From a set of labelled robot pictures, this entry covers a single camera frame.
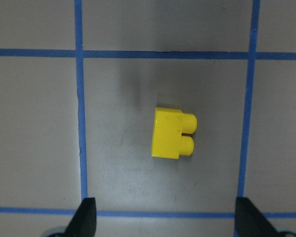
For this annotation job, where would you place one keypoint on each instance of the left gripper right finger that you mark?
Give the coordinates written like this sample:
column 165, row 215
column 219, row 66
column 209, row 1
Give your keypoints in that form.
column 250, row 222

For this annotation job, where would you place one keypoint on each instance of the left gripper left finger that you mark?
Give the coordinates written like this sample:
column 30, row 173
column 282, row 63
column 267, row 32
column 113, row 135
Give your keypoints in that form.
column 84, row 221

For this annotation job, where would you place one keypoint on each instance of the yellow block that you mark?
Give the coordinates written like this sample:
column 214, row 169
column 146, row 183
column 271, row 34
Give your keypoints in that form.
column 172, row 133

